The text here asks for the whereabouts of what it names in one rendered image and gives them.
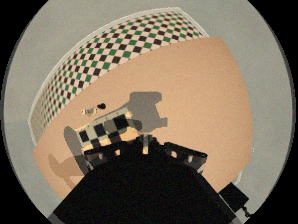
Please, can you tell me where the chessboard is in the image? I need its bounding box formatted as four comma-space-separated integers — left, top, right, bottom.
75, 107, 139, 151

